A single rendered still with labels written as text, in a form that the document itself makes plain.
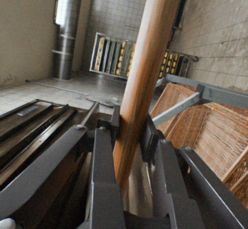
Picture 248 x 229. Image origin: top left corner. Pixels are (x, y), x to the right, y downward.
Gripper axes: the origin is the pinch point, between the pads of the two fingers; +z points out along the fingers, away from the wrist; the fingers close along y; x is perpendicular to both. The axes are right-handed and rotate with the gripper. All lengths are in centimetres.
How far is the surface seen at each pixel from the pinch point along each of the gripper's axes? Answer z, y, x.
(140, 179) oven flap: 57, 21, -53
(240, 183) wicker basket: 24, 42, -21
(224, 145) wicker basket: 58, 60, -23
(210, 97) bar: 33.0, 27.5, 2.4
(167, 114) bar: 34.1, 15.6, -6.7
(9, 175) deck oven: 42, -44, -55
